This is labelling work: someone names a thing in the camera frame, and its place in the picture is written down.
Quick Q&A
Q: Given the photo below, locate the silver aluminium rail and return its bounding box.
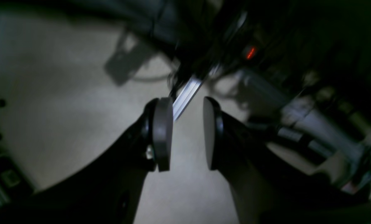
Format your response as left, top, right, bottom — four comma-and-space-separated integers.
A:
173, 77, 203, 121

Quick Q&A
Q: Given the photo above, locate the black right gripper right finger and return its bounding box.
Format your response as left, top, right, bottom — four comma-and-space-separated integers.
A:
203, 97, 371, 224

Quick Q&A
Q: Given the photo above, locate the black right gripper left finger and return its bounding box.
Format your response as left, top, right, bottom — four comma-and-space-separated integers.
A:
0, 97, 174, 224

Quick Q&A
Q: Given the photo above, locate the power strip with red light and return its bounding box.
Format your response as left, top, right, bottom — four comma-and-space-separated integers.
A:
240, 43, 262, 60

